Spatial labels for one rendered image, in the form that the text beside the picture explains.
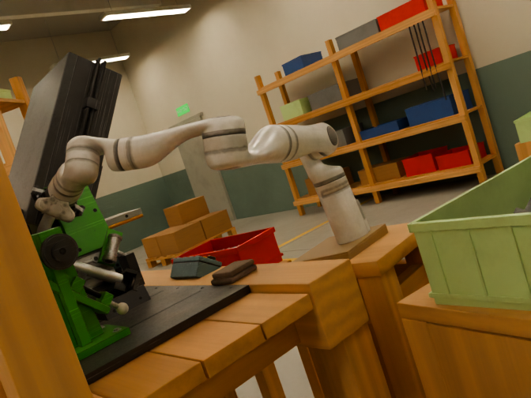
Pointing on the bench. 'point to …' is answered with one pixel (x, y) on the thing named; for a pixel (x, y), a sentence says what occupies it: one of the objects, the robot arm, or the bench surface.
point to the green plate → (87, 225)
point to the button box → (193, 267)
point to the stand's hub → (58, 251)
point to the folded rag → (233, 272)
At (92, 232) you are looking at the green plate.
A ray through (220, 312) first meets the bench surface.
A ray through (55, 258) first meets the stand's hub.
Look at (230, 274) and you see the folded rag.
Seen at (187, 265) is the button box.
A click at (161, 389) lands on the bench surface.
